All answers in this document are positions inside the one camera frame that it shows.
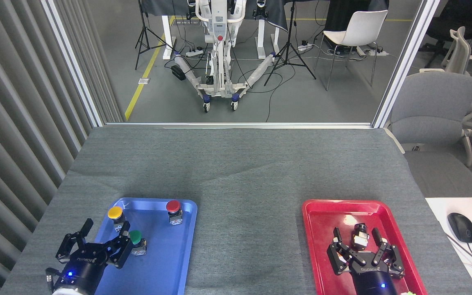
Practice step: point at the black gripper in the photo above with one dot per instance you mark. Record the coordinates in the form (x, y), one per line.
(375, 280)
(84, 262)

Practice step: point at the green push button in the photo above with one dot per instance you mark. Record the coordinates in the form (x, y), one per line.
(135, 236)

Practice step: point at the yellow push button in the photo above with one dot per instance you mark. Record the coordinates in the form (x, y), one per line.
(115, 212)

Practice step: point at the red push button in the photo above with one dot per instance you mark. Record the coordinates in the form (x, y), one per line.
(173, 205)

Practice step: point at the red plastic tray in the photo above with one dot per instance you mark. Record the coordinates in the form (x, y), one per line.
(322, 233)

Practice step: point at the small green object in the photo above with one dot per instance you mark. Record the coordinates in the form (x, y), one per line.
(409, 293)

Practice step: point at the blue plastic tray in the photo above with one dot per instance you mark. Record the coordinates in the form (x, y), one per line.
(158, 266)

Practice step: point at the white side table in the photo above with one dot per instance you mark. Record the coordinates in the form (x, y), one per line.
(441, 213)

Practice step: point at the black computer mouse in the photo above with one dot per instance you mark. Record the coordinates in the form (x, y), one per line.
(462, 227)

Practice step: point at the grey office chair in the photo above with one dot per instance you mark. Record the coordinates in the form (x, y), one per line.
(432, 102)

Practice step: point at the silver floor outlet plate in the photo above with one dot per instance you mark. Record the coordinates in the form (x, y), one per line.
(144, 81)

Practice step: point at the black power adapter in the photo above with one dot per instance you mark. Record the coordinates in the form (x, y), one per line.
(178, 73)

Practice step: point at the white power strip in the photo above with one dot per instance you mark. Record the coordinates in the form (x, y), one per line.
(194, 53)
(377, 52)
(305, 47)

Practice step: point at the black tripod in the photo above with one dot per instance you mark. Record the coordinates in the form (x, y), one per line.
(289, 43)
(142, 24)

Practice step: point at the white plastic chair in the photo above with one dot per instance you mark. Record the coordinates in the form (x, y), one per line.
(359, 28)

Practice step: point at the black draped table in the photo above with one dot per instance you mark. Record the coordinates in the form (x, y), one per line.
(338, 16)

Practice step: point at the black office chair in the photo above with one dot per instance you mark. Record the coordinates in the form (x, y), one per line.
(445, 24)

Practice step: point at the white stand on wheels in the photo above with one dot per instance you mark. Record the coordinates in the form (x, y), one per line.
(219, 24)

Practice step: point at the white desk with black cloth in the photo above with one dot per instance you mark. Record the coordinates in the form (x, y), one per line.
(275, 18)

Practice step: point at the black knob selector switch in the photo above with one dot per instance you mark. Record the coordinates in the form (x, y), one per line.
(360, 237)

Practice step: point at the silver frame rail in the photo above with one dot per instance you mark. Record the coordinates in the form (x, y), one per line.
(240, 124)

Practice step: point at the silver frame post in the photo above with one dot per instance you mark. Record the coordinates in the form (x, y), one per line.
(404, 61)
(72, 61)

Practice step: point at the white frame office chair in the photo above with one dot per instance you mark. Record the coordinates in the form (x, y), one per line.
(460, 51)

